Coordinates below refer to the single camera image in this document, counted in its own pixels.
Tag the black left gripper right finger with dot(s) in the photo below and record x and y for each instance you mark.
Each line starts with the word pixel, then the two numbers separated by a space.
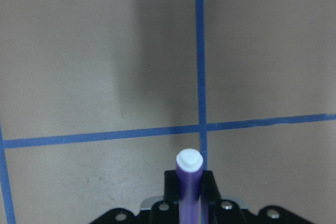
pixel 210 195

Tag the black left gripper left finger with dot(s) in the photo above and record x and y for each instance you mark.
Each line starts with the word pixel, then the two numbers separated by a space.
pixel 171 195

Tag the purple highlighter pen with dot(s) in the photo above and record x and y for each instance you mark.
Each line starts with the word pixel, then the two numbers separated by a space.
pixel 189 168

